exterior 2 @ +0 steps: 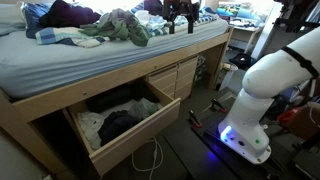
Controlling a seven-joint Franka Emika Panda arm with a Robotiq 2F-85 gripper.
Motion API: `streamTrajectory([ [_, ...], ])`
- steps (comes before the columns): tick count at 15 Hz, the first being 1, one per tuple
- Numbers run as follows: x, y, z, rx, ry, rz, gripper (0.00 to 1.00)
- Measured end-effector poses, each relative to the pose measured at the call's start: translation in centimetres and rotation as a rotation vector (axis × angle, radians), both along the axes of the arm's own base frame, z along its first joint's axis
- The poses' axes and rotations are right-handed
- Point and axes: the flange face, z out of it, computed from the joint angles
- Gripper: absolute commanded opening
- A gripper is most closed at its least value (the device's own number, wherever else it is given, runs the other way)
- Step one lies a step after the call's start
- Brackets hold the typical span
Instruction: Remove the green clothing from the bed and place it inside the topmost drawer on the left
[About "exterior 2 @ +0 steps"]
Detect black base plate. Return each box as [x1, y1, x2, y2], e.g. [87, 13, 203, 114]
[192, 111, 282, 180]

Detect black garment in drawer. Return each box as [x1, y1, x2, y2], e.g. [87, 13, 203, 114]
[98, 110, 140, 146]

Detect white desk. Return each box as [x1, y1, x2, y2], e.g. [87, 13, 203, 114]
[230, 25, 262, 53]

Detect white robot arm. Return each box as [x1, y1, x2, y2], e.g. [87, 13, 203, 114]
[218, 27, 320, 165]

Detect white clothing on bed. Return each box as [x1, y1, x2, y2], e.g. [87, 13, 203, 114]
[134, 10, 167, 31]

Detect blue plaid cloth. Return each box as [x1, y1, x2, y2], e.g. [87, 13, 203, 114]
[35, 27, 109, 48]

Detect open wooden drawer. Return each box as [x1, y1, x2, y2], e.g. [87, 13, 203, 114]
[67, 82, 181, 177]

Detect small wooden drawer unit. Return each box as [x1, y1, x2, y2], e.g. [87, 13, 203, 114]
[145, 56, 198, 100]

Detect white garment in drawer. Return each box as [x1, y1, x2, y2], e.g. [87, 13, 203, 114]
[77, 100, 136, 150]

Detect red-handled clamp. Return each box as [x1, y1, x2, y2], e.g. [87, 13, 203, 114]
[211, 99, 227, 113]
[189, 110, 202, 128]

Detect green clothing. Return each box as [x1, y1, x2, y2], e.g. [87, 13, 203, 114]
[80, 8, 151, 47]

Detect grey-green garment in drawer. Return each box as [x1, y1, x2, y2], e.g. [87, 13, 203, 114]
[128, 98, 159, 120]

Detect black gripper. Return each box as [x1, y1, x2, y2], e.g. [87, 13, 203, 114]
[162, 0, 199, 34]

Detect dark purple garment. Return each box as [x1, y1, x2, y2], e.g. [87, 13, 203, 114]
[39, 0, 101, 28]

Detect white cable on floor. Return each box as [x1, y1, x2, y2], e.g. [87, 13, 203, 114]
[131, 136, 165, 180]

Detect wooden bed frame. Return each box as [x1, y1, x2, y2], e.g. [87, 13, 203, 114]
[0, 25, 233, 180]

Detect light blue mattress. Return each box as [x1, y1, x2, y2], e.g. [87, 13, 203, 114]
[0, 2, 228, 99]

